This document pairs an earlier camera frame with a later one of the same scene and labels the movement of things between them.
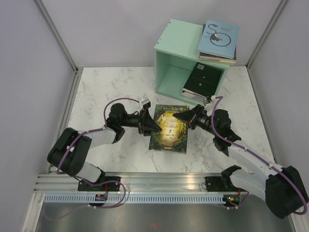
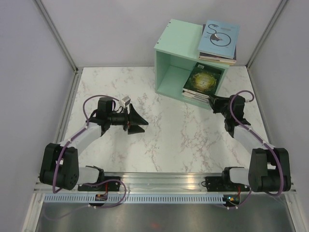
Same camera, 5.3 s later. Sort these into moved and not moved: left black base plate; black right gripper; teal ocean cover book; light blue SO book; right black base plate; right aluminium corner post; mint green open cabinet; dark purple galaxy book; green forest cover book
Moved: black right gripper; teal ocean cover book; green forest cover book
Not moved: right black base plate; mint green open cabinet; light blue SO book; left black base plate; dark purple galaxy book; right aluminium corner post
